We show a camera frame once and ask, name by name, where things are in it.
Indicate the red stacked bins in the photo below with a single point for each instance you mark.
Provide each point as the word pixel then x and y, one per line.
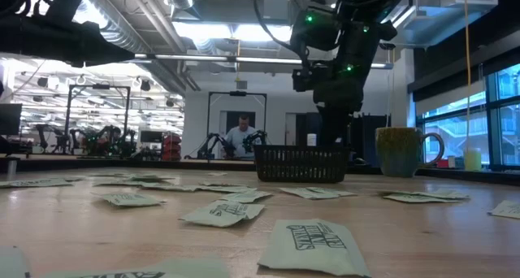
pixel 172 148

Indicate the long ceiling light strip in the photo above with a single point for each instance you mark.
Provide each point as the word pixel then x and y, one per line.
pixel 191 57

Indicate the grey wall vent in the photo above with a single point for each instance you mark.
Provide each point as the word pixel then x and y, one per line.
pixel 241 85

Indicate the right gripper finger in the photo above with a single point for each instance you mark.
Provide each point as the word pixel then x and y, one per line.
pixel 337 127
pixel 323 127

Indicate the dark blue cabinet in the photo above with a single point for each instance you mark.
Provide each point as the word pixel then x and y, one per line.
pixel 302 127

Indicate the person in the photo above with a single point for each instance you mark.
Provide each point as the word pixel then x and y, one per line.
pixel 241 137

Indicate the small black monitor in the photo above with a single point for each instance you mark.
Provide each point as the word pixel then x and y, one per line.
pixel 151 136

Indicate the small red item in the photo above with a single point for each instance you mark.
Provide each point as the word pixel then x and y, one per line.
pixel 443 164

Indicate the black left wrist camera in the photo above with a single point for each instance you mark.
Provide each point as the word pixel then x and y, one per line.
pixel 61 3

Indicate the yellow container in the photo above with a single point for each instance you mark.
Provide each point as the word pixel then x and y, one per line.
pixel 473 161

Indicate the large black monitor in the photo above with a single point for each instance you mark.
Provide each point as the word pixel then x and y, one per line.
pixel 10 119

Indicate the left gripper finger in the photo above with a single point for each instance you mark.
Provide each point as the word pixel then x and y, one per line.
pixel 97 38
pixel 97 57

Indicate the green yellow ceramic mug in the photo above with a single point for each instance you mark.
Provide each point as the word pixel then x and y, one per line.
pixel 398 154

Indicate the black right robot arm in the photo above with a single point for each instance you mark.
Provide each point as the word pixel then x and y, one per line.
pixel 357 42

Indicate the grey ceiling box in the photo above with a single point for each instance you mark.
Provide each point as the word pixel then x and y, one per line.
pixel 276 7

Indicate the black rack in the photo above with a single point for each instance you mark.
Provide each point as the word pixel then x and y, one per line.
pixel 365 140

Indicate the other station black robot arm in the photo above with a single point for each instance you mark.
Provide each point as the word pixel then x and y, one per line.
pixel 213 142
pixel 101 140
pixel 44 133
pixel 256 139

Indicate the large silver ventilation duct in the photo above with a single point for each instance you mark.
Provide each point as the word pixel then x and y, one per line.
pixel 122 26

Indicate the black slotted plastic basket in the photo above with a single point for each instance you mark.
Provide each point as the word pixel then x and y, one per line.
pixel 300 164

